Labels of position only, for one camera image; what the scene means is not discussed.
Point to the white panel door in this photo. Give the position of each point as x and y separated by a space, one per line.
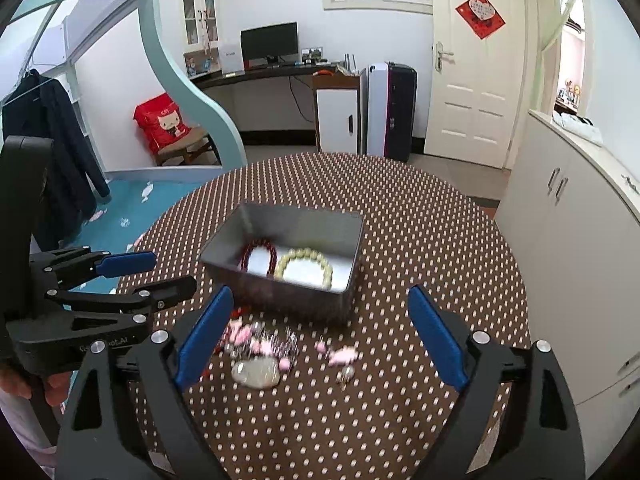
475 110

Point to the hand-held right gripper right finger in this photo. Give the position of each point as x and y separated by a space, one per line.
437 340

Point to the small photo frame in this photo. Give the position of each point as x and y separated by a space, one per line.
311 55

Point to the pale oval pendant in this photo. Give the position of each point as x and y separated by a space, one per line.
255 374

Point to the red cat-print bag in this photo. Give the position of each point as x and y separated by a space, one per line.
160 125

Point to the pale green curtain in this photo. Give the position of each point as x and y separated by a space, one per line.
550 35

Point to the black computer monitor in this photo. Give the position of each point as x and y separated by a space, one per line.
270 40

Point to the brown polka-dot tablecloth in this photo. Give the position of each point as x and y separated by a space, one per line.
400 200

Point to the teal bed frame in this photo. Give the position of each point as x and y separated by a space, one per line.
200 105

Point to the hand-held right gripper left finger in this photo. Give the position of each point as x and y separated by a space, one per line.
205 340

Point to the blue printed bedsheet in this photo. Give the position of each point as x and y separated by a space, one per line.
130 205

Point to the person's left hand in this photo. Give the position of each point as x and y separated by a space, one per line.
55 389

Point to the white sideboard cabinet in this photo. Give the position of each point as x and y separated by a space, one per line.
575 260

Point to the white purple suitcase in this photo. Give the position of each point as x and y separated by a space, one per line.
377 110

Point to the white cloth bundle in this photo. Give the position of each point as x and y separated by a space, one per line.
577 127

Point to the small white cabinet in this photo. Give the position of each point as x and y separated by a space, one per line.
335 115

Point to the wooden chair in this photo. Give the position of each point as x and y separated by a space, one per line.
195 137

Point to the dark hanging jacket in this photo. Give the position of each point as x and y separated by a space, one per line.
50 125

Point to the white carton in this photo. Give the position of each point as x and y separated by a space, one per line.
231 57

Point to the pink bead charm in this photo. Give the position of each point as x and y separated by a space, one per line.
342 355

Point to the grey metal box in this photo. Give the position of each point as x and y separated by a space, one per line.
280 301

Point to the red door hanging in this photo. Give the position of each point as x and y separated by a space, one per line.
480 15

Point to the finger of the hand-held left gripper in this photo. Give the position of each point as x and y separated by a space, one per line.
125 263
165 292

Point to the colourful printed box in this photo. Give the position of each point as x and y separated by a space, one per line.
200 64

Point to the black suitcase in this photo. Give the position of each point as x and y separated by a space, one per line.
402 110

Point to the row of small figurines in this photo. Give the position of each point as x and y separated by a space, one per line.
569 94

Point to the person's left forearm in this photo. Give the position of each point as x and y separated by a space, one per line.
20 435

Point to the white glass-door cupboard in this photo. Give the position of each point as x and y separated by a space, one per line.
172 25

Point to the white router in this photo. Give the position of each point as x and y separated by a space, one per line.
350 65

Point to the dark wooden desk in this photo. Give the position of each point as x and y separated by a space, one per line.
260 74

